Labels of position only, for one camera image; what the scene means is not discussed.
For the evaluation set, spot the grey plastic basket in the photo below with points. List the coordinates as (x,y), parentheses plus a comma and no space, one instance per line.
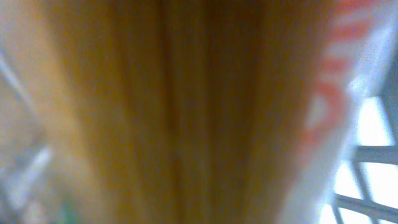
(366,185)

